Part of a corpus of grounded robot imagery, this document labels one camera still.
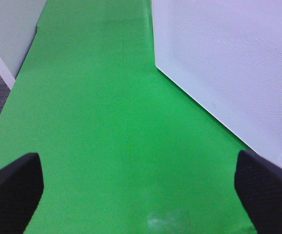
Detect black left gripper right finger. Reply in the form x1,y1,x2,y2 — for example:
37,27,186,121
234,150,282,234

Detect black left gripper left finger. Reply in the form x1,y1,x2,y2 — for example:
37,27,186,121
0,153,44,234

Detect white microwave door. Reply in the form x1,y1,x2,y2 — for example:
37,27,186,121
152,0,282,168

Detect green table cover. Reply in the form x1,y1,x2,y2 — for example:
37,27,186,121
0,0,255,234

